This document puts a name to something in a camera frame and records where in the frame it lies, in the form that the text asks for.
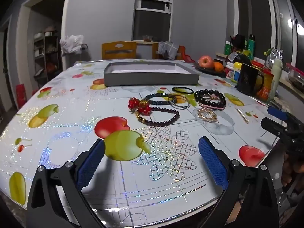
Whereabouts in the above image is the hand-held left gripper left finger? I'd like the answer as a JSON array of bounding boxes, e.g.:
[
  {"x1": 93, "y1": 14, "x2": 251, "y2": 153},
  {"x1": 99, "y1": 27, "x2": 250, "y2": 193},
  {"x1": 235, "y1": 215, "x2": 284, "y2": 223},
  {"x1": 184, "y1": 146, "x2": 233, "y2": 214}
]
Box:
[{"x1": 27, "y1": 138, "x2": 106, "y2": 228}]

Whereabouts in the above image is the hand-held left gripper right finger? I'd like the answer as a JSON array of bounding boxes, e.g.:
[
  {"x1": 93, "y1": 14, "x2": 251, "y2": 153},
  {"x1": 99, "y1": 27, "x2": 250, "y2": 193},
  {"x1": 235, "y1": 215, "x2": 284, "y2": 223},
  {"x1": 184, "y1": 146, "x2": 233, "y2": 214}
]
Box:
[{"x1": 198, "y1": 136, "x2": 279, "y2": 228}]

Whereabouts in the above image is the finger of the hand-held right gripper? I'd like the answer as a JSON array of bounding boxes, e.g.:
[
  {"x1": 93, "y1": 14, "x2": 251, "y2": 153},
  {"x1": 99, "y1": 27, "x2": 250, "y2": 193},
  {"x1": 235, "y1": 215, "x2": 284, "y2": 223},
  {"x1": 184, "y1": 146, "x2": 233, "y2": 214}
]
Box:
[
  {"x1": 267, "y1": 106, "x2": 289, "y2": 122},
  {"x1": 260, "y1": 117, "x2": 289, "y2": 136}
]

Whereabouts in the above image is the gold bracelet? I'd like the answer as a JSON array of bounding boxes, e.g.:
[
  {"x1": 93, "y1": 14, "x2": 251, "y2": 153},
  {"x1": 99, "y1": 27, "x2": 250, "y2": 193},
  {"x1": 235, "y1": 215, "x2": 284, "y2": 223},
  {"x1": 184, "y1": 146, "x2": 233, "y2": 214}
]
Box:
[{"x1": 197, "y1": 108, "x2": 218, "y2": 123}]

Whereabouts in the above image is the pink cord bracelet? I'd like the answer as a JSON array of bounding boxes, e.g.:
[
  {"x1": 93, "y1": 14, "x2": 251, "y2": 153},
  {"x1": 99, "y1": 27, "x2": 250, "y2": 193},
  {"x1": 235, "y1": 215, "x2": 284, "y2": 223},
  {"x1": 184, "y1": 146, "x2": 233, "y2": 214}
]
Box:
[{"x1": 199, "y1": 94, "x2": 226, "y2": 111}]

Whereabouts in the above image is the maroon bead bracelet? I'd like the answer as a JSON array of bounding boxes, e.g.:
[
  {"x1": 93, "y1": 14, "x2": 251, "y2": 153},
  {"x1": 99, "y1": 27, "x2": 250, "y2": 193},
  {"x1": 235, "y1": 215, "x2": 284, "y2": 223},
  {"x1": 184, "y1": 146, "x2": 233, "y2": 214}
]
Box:
[{"x1": 135, "y1": 107, "x2": 180, "y2": 126}]

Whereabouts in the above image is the thin silver bangle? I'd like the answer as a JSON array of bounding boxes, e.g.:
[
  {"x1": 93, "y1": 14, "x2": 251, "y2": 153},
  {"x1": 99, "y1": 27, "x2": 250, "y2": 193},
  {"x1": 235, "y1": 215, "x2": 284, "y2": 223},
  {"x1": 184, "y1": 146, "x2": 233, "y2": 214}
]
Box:
[{"x1": 173, "y1": 97, "x2": 191, "y2": 110}]

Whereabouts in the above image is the large black bead bracelet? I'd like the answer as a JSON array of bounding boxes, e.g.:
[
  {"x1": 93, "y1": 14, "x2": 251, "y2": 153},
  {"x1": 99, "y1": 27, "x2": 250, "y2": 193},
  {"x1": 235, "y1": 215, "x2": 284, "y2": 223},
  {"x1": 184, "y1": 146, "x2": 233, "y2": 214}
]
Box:
[{"x1": 194, "y1": 89, "x2": 226, "y2": 108}]

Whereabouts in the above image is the red bead ornament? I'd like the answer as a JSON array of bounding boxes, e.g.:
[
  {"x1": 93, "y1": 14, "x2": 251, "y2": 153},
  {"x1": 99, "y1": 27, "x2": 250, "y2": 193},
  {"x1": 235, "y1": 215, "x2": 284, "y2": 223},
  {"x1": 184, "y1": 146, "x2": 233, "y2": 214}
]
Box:
[{"x1": 128, "y1": 97, "x2": 152, "y2": 116}]

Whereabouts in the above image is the dark blue bead bracelet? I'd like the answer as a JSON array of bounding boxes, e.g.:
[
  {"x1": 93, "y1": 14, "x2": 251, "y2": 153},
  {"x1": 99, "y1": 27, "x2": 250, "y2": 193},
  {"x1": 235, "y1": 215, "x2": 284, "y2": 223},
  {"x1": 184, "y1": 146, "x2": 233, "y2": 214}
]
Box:
[{"x1": 144, "y1": 93, "x2": 177, "y2": 106}]

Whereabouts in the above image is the grey shallow cardboard box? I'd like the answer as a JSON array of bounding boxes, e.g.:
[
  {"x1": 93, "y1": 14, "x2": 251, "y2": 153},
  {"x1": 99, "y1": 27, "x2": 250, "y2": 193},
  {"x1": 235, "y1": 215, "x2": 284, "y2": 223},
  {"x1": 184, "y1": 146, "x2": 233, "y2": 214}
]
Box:
[{"x1": 104, "y1": 61, "x2": 200, "y2": 87}]

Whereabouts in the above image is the person's right hand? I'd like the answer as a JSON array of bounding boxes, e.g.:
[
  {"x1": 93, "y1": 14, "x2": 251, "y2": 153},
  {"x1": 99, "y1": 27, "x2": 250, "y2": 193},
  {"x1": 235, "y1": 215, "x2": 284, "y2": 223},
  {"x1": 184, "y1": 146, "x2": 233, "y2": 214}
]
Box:
[{"x1": 281, "y1": 152, "x2": 304, "y2": 187}]

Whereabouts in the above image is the gold hair stick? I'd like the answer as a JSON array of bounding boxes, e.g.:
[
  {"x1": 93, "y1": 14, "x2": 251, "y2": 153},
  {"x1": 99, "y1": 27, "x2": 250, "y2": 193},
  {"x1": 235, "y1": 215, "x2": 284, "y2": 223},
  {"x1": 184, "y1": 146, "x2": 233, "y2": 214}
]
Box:
[{"x1": 235, "y1": 107, "x2": 250, "y2": 124}]

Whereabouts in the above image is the white bottle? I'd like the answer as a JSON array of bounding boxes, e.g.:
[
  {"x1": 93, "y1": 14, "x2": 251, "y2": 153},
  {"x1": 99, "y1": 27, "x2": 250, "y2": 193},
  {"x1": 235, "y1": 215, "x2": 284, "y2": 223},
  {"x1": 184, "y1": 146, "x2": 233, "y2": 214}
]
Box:
[{"x1": 268, "y1": 59, "x2": 283, "y2": 100}]

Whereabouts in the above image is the glass bowl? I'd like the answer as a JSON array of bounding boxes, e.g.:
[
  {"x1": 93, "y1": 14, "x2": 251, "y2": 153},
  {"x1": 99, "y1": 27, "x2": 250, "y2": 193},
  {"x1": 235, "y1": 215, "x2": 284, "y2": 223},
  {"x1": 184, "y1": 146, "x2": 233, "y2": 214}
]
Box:
[{"x1": 287, "y1": 64, "x2": 304, "y2": 88}]

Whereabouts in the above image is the black mug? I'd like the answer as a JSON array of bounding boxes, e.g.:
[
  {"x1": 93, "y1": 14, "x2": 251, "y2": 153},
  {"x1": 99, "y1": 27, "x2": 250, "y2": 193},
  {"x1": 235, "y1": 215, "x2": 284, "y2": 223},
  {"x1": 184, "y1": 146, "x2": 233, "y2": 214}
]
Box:
[{"x1": 236, "y1": 63, "x2": 264, "y2": 96}]

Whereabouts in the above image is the fruit print tablecloth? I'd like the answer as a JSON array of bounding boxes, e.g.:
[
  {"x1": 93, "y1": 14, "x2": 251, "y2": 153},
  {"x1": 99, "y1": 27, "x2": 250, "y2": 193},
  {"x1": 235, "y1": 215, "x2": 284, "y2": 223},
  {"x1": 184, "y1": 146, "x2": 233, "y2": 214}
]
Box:
[{"x1": 0, "y1": 60, "x2": 291, "y2": 220}]

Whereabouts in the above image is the yellow cap container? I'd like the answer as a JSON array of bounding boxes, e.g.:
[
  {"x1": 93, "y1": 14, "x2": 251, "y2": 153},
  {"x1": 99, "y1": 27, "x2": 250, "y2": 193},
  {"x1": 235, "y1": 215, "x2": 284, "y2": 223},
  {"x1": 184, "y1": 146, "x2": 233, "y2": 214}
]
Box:
[{"x1": 233, "y1": 62, "x2": 242, "y2": 81}]

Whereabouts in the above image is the silver foil bag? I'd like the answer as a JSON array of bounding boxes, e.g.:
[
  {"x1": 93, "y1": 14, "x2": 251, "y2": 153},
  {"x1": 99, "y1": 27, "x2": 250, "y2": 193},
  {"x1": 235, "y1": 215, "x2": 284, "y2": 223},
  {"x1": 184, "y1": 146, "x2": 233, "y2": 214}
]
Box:
[{"x1": 264, "y1": 47, "x2": 284, "y2": 70}]

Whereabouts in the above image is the white jar red label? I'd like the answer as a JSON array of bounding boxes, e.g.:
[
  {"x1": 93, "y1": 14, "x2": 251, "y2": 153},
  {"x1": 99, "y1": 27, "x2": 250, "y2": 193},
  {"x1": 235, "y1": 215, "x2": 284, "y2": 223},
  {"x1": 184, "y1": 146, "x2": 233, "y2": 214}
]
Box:
[{"x1": 225, "y1": 62, "x2": 235, "y2": 79}]

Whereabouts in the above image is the green bottle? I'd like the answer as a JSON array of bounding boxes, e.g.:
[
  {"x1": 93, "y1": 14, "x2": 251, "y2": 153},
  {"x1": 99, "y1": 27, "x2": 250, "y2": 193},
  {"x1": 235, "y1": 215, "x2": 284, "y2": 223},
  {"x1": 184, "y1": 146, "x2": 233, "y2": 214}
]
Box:
[{"x1": 247, "y1": 34, "x2": 256, "y2": 58}]

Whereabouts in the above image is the dark fruit plate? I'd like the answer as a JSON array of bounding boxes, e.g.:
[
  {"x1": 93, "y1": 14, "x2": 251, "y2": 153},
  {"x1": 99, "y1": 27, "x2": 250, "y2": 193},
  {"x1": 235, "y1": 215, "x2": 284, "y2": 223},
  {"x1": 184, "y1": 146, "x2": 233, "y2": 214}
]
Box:
[{"x1": 195, "y1": 63, "x2": 226, "y2": 75}]

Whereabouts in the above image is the red apple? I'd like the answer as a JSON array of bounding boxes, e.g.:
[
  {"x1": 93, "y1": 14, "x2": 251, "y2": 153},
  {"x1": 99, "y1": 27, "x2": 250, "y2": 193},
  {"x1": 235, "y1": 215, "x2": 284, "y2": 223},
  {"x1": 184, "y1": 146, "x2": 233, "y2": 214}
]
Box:
[{"x1": 198, "y1": 55, "x2": 214, "y2": 69}]

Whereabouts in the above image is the red box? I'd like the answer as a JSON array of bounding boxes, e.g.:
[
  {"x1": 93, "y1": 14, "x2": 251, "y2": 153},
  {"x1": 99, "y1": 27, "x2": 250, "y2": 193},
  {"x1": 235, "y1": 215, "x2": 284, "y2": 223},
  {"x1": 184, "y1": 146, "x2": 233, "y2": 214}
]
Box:
[{"x1": 16, "y1": 85, "x2": 27, "y2": 110}]

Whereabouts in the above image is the red bag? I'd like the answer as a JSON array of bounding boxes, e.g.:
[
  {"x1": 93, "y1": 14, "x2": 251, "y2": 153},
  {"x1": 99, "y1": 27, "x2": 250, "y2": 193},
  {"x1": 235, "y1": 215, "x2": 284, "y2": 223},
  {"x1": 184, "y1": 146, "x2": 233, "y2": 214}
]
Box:
[{"x1": 178, "y1": 46, "x2": 197, "y2": 64}]

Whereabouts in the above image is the metal storage shelf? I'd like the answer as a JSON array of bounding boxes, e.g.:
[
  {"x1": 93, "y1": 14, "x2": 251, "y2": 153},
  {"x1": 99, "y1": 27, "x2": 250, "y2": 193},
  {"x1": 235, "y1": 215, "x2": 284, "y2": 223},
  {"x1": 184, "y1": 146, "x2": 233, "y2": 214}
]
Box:
[{"x1": 33, "y1": 30, "x2": 60, "y2": 83}]

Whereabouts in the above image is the white plastic bag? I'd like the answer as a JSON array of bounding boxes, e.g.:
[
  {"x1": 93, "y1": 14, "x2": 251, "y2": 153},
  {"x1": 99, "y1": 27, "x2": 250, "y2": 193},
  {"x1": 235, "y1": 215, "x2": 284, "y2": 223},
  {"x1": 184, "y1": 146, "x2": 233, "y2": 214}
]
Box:
[{"x1": 59, "y1": 35, "x2": 84, "y2": 54}]

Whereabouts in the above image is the grey cloth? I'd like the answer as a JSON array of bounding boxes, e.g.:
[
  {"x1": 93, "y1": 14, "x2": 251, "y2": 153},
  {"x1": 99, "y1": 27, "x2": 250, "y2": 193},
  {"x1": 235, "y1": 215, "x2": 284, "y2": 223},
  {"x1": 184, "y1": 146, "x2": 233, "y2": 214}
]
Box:
[{"x1": 158, "y1": 41, "x2": 180, "y2": 60}]

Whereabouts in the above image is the window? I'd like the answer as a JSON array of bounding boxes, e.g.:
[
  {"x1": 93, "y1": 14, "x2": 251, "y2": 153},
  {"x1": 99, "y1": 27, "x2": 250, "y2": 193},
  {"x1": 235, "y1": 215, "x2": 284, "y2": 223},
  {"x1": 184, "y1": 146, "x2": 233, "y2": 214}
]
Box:
[{"x1": 132, "y1": 0, "x2": 173, "y2": 42}]

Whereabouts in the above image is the black hair tie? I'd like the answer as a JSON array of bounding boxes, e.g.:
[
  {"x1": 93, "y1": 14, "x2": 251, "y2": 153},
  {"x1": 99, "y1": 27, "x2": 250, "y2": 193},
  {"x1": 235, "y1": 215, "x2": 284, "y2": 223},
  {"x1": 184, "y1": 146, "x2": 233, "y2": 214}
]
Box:
[{"x1": 171, "y1": 86, "x2": 195, "y2": 95}]

